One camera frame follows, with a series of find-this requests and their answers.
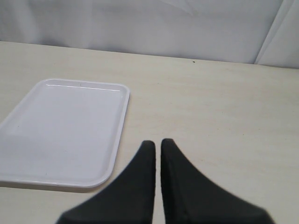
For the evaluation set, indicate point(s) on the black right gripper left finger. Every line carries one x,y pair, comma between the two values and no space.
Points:
128,199

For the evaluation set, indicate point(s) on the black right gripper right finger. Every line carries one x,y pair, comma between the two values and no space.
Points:
189,197

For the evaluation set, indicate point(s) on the white rectangular plastic tray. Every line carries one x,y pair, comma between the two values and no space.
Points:
63,133

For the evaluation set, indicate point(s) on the white backdrop curtain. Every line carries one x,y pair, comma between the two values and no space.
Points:
263,32

